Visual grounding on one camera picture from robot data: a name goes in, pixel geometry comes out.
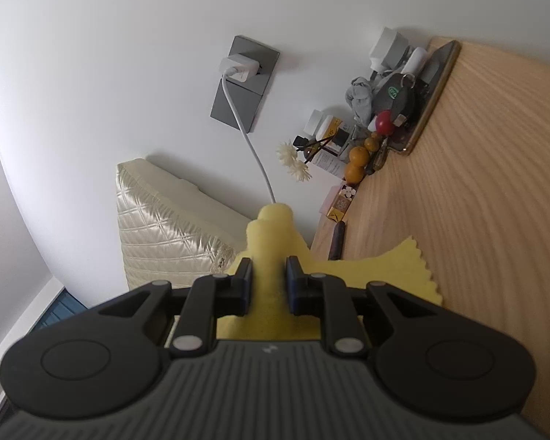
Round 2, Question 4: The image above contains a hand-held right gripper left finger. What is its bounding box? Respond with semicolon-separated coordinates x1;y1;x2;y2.
98;257;255;359

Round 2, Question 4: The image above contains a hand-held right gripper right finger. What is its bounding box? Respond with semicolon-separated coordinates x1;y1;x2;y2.
285;256;445;359

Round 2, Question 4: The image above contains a yellow cleaning cloth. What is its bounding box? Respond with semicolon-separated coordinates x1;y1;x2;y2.
216;202;443;342

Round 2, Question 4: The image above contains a small black lighter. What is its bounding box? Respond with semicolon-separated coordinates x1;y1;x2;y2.
327;220;349;261

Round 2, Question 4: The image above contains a pink small box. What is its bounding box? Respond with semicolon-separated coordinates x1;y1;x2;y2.
318;182;359;221

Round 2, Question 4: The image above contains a cream quilted headboard cushion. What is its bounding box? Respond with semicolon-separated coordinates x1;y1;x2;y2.
115;158;253;290

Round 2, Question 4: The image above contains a brown diffuser bottle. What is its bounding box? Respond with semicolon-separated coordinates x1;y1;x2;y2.
293;135;349;179

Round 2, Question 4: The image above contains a white artificial flower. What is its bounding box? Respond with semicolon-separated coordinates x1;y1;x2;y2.
276;141;313;183

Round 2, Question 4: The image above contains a small dark bottle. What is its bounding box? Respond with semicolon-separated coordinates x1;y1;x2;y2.
323;128;353;155

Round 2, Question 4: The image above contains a white pill bottle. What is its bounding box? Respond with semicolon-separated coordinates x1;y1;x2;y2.
302;109;344;140

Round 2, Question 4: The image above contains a blue mat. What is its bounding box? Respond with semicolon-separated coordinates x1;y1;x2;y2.
27;286;92;333

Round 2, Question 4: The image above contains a grey crumpled cloth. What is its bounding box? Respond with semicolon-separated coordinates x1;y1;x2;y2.
345;76;377;124

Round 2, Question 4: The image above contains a black car key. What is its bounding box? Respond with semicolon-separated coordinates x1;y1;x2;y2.
385;101;418;131

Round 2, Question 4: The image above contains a wooden bedside table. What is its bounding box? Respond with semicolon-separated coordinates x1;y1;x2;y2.
309;37;550;436

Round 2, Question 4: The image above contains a black car key pouch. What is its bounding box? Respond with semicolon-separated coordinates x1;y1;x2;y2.
375;73;415;106

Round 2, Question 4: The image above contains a white charger plug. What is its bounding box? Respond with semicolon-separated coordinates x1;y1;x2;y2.
219;52;261;84

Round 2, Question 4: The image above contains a white round plug-in device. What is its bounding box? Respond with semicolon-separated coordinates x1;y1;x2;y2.
369;26;411;74

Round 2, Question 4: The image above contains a small white tube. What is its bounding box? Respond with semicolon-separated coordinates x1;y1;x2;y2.
402;47;429;76

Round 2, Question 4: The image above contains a dark smartphone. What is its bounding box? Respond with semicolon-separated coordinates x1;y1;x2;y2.
389;40;461;157

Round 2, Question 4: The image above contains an orange gourd bead string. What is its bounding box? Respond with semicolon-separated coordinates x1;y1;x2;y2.
344;131;382;184

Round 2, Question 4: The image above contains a white charger cable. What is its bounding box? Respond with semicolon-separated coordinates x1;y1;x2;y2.
222;69;278;205

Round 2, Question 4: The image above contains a brown key strap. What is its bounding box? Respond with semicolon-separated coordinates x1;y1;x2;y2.
371;136;391;175

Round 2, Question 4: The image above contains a grey wall socket panel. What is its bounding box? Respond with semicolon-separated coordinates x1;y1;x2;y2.
210;34;281;133

